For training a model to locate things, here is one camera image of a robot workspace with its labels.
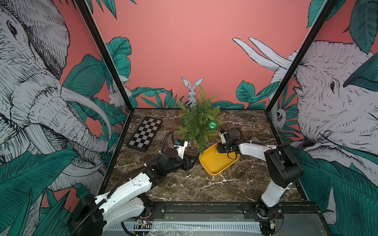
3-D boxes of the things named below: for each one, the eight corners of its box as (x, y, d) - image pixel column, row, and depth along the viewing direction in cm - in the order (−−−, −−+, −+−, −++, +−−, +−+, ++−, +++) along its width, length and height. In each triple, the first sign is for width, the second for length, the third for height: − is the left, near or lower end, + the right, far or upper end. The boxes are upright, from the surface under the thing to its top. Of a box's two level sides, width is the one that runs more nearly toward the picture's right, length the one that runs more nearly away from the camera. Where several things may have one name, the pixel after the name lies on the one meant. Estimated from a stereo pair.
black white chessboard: (127, 147, 100) (126, 144, 97) (146, 118, 117) (145, 116, 114) (146, 152, 98) (144, 149, 95) (162, 122, 114) (161, 120, 112)
